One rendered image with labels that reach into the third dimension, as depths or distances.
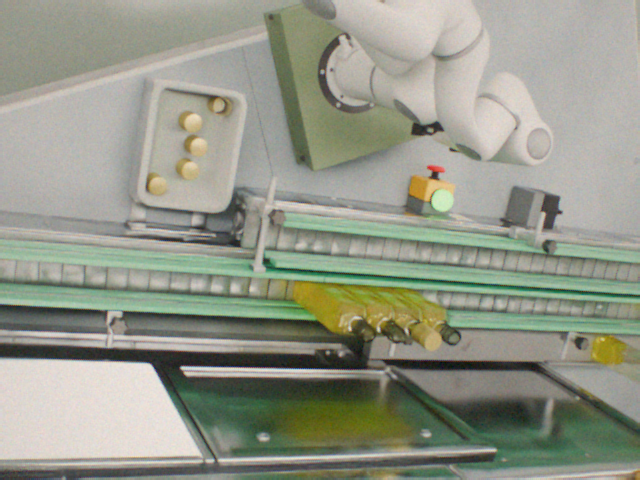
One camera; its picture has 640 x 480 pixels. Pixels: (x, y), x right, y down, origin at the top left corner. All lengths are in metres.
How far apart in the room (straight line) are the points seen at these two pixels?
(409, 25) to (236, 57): 0.58
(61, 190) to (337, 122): 0.53
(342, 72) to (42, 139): 0.55
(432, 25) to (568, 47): 0.92
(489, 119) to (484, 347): 0.72
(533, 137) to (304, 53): 0.46
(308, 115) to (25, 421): 0.75
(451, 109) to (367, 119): 0.41
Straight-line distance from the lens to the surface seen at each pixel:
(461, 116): 1.19
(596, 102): 2.03
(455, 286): 1.62
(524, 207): 1.87
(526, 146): 1.29
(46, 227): 1.43
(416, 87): 1.27
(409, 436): 1.31
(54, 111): 1.50
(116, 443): 1.12
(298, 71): 1.51
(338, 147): 1.56
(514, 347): 1.88
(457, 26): 1.12
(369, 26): 1.06
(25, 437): 1.12
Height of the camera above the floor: 2.23
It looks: 61 degrees down
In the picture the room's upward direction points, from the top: 124 degrees clockwise
